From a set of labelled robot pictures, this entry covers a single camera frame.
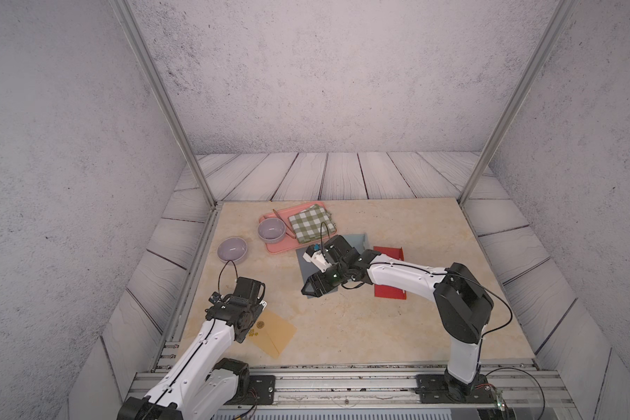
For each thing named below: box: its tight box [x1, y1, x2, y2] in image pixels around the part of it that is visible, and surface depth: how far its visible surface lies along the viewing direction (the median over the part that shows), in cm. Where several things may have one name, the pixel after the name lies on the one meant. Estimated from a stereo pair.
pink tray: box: [259, 200, 337, 253], surface depth 109 cm
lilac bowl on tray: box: [257, 217, 287, 245], surface depth 107 cm
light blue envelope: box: [343, 231, 370, 254], surface depth 111 cm
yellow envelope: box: [246, 308, 298, 359], surface depth 86 cm
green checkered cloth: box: [288, 203, 337, 245], surface depth 115 cm
